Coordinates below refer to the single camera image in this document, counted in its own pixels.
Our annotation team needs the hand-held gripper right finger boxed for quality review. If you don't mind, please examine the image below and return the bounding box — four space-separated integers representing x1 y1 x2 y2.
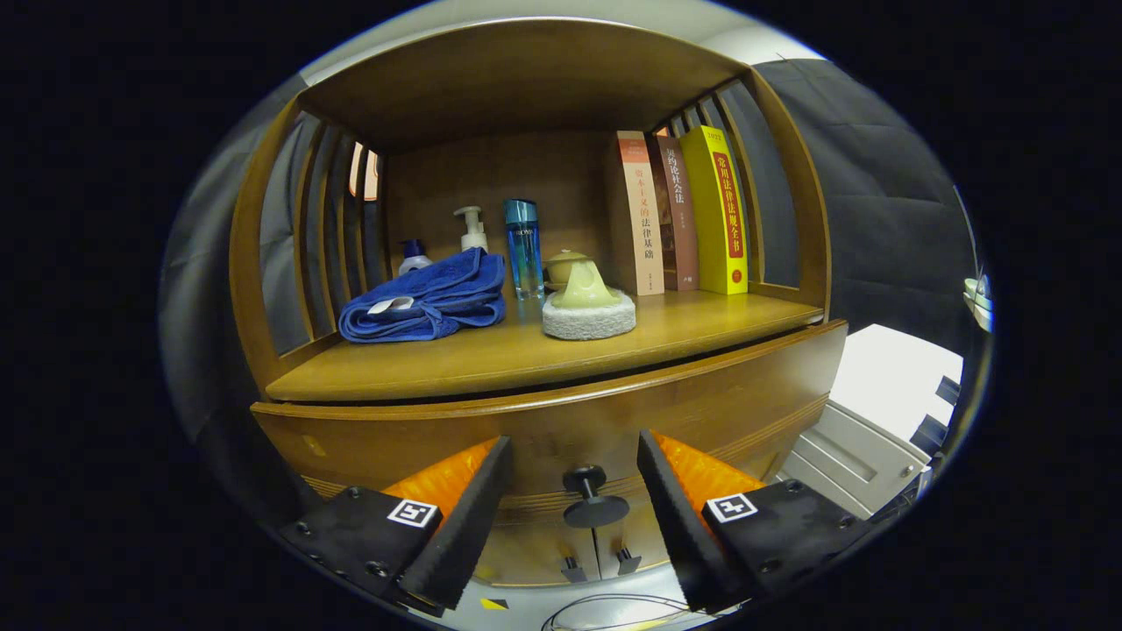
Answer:
636 429 877 614

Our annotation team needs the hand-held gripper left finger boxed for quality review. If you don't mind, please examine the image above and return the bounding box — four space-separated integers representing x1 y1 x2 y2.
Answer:
279 436 515 616

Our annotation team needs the wooden drawer with black knob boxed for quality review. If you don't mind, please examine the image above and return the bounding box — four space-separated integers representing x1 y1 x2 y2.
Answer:
250 320 849 529

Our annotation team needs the green scrub brush white base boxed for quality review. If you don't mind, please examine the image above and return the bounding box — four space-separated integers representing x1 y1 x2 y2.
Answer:
542 260 637 341

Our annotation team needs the white side cabinet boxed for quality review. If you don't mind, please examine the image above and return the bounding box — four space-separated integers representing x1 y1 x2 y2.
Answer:
780 324 965 518

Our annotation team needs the wooden cabinet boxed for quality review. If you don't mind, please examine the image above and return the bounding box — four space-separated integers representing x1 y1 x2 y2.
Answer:
228 18 849 586

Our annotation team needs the blue folded towel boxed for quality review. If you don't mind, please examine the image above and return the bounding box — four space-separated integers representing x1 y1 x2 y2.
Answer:
338 247 508 344

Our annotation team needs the blue glass bottle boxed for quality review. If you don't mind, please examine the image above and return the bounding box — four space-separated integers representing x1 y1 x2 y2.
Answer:
503 199 545 301

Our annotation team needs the yellow lidded cup with saucer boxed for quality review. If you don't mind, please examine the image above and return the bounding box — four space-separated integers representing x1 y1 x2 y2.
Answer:
543 250 597 292

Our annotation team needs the white pump bottle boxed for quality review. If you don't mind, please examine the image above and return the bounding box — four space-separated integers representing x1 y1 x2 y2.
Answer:
453 206 489 255

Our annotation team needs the brown book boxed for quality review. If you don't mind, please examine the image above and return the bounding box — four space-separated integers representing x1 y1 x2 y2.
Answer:
653 136 700 293

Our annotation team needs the orange and white book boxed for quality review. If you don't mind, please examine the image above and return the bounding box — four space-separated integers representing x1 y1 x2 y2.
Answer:
605 131 665 296

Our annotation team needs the yellow book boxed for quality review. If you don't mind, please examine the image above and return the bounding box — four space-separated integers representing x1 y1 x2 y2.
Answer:
680 125 749 296

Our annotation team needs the black backdrop cloth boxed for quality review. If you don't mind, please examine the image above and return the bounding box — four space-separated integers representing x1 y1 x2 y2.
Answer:
162 57 983 527

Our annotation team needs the white round device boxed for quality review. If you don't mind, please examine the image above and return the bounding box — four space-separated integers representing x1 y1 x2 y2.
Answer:
962 274 996 334

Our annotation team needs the black floor cable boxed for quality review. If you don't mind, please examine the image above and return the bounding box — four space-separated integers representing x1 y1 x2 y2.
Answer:
539 593 693 631

